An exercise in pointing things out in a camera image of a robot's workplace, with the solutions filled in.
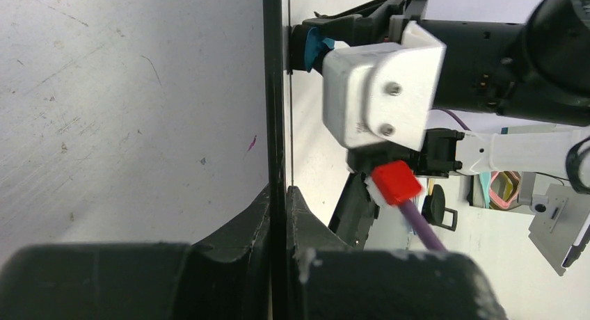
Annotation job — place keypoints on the black desk chair background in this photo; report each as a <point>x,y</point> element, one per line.
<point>434,209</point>

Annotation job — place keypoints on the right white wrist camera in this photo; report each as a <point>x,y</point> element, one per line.
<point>382,92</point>

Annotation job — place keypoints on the small whiteboard with red writing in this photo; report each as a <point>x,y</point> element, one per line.
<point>275,69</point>

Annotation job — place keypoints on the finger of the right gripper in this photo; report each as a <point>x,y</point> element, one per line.
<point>365,24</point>

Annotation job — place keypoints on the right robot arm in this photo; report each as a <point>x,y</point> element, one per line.
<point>555,45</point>

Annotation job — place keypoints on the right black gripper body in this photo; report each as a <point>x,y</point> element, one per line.
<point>479,71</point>

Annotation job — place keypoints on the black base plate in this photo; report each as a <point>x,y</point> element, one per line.
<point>355,212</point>

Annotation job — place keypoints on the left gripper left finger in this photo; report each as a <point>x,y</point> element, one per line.
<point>226,275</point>

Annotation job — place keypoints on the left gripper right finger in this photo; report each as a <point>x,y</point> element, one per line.
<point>319,264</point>

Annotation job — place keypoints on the blue whiteboard eraser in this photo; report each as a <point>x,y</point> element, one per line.
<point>307,49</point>

